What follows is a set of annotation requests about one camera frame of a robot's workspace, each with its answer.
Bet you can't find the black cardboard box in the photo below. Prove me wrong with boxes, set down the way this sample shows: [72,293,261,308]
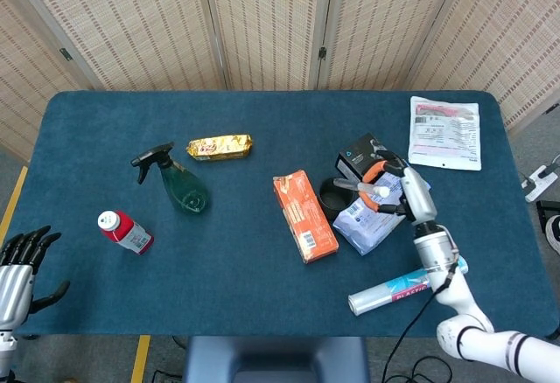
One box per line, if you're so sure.
[334,132,395,183]

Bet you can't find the white pouch red print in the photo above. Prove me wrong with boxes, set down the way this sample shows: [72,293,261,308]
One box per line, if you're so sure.
[407,95,483,171]

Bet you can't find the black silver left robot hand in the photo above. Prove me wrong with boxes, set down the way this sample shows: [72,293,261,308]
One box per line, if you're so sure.
[0,225,71,328]

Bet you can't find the white small tube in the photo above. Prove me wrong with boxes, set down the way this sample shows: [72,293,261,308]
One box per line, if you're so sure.
[332,177,391,198]

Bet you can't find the plastic bag roll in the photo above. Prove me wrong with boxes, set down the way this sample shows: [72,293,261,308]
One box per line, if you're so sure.
[347,256,470,317]

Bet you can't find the white blue plastic pack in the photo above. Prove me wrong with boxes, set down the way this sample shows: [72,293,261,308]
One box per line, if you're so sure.
[332,171,432,256]

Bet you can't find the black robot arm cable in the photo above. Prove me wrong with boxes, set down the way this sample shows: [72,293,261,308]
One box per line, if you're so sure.
[381,256,460,383]

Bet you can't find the gold snack packet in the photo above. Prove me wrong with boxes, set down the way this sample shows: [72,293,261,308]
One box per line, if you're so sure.
[185,133,255,163]

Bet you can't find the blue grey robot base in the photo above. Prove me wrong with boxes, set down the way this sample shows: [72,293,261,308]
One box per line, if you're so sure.
[182,337,371,383]

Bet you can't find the woven folding screen panel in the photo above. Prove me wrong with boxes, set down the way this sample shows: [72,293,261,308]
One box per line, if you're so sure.
[0,0,95,161]
[8,0,231,92]
[312,0,476,92]
[409,0,560,136]
[199,0,327,92]

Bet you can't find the green spray bottle black trigger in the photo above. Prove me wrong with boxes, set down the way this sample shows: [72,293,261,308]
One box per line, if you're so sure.
[130,142,210,216]

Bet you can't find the orange cardboard box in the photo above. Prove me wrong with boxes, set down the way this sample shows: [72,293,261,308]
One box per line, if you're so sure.
[272,169,340,265]

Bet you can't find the white power strip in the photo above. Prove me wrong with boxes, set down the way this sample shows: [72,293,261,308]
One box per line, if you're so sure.
[520,164,560,203]

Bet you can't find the silver right hand orange fingertips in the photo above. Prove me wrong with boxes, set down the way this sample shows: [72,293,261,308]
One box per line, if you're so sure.
[357,150,439,227]

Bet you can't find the black device with white cable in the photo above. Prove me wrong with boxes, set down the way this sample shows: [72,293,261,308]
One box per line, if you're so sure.
[535,200,560,254]

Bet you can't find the blue table cloth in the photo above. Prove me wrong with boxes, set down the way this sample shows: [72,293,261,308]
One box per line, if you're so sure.
[11,89,548,339]

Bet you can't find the black floor cable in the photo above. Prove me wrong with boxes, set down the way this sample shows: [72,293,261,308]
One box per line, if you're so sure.
[404,355,454,383]

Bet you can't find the black round cup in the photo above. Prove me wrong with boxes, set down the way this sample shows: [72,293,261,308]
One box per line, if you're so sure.
[318,177,358,222]

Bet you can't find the red bottle white cap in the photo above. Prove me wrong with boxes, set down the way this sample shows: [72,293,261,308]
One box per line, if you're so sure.
[96,210,155,256]

